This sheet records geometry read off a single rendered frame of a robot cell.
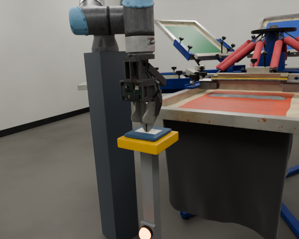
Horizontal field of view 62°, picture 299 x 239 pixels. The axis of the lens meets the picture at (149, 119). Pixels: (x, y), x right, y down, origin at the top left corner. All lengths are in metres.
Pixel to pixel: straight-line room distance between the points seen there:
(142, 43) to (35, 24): 4.41
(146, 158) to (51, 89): 4.42
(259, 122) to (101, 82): 0.86
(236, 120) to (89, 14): 0.51
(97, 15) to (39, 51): 4.25
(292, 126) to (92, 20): 0.61
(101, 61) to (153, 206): 0.82
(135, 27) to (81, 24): 0.17
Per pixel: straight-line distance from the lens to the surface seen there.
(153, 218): 0.81
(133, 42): 0.63
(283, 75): 1.36
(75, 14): 0.74
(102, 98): 1.38
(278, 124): 0.77
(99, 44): 1.41
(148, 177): 0.75
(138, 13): 0.63
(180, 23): 3.19
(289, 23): 3.40
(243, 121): 0.79
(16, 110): 4.71
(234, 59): 2.02
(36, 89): 4.89
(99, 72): 1.36
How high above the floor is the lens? 1.18
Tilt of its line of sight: 15 degrees down
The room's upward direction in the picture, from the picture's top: 2 degrees counter-clockwise
